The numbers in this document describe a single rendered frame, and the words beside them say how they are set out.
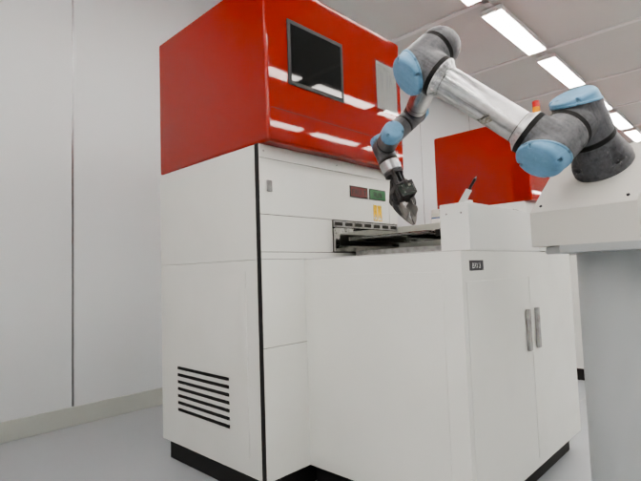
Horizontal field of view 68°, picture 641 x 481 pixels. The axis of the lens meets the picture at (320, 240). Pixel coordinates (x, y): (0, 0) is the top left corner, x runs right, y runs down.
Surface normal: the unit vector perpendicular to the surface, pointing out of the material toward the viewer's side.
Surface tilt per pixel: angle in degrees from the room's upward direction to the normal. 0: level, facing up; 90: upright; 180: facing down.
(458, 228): 90
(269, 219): 90
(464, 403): 90
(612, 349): 90
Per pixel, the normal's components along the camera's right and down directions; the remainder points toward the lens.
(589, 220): -0.81, -0.01
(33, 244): 0.72, -0.07
